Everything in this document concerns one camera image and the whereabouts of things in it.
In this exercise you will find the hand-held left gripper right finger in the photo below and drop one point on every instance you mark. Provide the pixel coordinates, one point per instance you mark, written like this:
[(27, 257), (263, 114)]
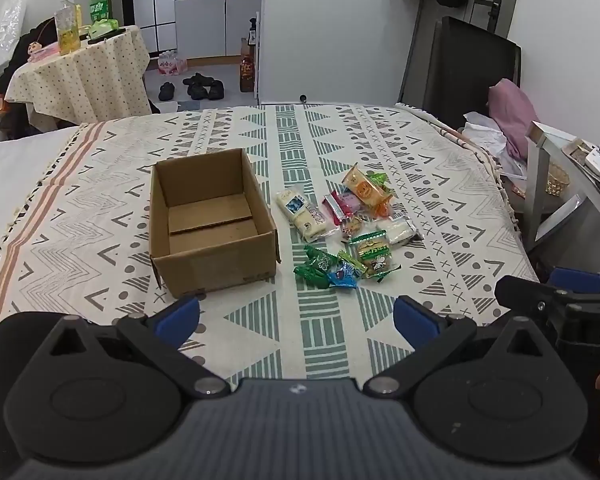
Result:
[(415, 322)]

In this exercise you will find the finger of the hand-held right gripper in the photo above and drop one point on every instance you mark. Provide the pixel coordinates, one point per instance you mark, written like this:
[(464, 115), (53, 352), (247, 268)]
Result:
[(522, 292), (577, 280)]

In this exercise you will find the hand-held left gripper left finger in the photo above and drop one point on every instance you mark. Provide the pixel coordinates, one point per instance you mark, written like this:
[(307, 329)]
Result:
[(180, 317)]

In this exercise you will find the cardboard box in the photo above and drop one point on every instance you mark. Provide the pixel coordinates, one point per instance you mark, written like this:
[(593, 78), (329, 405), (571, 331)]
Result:
[(215, 265)]

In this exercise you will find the green label biscuit packet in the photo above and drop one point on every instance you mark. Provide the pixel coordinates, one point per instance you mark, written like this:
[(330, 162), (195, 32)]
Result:
[(372, 255)]

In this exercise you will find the blue candy packet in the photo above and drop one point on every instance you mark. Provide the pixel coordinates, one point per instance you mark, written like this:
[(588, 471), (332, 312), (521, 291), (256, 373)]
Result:
[(342, 276)]

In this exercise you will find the green striped candy packet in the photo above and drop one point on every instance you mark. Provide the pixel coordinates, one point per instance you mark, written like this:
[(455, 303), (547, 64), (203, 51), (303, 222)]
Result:
[(350, 260)]

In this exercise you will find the square white snack packet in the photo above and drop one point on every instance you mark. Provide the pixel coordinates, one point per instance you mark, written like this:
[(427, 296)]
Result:
[(399, 230)]

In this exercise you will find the clear cartoon biscuit packet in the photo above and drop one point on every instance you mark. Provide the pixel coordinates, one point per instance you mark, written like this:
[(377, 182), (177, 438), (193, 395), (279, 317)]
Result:
[(351, 227)]

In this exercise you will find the orange snack packet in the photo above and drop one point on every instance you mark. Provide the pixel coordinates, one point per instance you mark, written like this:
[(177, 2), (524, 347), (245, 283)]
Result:
[(365, 191), (351, 203)]

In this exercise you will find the red stick snack packet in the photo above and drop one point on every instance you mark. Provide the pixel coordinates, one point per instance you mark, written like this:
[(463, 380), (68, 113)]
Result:
[(334, 208)]

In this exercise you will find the green snack packet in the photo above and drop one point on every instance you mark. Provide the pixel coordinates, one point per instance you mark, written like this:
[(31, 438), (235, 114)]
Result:
[(379, 178)]

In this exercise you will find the long white snack packet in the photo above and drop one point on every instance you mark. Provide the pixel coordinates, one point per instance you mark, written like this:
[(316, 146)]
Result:
[(300, 212)]

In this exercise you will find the white bedside shelf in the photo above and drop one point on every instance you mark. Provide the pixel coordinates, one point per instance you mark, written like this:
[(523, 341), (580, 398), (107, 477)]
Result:
[(565, 220)]

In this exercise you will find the gold woven basket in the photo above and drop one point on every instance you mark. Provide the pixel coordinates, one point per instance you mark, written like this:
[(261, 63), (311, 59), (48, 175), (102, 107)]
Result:
[(559, 180)]

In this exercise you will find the small white box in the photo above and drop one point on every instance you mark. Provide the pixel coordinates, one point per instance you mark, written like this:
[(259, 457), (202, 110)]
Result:
[(597, 161)]

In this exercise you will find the white plastic bag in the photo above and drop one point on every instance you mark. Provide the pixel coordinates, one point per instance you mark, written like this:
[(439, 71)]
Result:
[(485, 135)]

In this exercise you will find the pink pillow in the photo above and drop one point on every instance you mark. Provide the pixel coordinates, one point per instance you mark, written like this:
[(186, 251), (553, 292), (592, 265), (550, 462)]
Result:
[(512, 115)]

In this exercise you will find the white bedsheet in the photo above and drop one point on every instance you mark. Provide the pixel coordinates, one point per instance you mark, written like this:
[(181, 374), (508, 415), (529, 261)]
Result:
[(15, 180)]

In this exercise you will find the black slipper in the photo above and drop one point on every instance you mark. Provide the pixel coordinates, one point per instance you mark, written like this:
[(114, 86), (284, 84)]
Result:
[(167, 91), (197, 92), (195, 80), (216, 90)]

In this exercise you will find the pink water bottle pack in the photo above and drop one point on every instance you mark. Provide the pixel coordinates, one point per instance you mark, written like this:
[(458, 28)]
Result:
[(170, 64)]

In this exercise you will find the table with dotted cloth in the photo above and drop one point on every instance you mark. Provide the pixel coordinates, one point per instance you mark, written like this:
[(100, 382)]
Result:
[(90, 80)]

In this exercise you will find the black door lock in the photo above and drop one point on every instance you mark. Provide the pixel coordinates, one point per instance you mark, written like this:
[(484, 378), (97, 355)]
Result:
[(495, 7)]

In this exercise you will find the black tray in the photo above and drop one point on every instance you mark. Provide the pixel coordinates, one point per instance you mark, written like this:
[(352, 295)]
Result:
[(107, 37)]

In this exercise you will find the white kitchen cabinet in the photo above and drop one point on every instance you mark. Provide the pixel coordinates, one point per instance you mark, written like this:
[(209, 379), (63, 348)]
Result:
[(205, 25)]

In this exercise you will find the pink box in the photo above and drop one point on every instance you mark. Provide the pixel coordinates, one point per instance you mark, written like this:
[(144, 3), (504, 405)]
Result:
[(50, 53)]

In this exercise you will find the black spray bottle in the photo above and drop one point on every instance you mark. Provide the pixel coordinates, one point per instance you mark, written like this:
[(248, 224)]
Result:
[(253, 30)]

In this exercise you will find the black clothes pile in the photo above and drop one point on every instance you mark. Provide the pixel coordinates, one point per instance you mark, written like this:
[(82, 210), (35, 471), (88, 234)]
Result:
[(17, 67)]

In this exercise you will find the green tissue pack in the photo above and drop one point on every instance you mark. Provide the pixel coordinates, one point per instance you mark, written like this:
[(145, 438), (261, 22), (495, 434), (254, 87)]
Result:
[(102, 26)]

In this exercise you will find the cartoon doll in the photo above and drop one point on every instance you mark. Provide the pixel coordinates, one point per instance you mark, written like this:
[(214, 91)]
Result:
[(34, 51)]

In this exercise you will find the yellow oil bottle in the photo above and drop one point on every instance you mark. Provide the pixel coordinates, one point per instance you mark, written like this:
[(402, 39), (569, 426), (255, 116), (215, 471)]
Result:
[(69, 30)]

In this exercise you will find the black grid sliding door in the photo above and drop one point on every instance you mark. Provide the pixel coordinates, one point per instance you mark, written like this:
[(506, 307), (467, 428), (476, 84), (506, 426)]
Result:
[(145, 0)]

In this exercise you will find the green soda bottle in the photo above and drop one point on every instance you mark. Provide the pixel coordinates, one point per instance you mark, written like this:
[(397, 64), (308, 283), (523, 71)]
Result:
[(99, 7)]

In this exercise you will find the bubble wrap sheet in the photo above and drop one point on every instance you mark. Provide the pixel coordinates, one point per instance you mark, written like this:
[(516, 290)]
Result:
[(7, 30)]

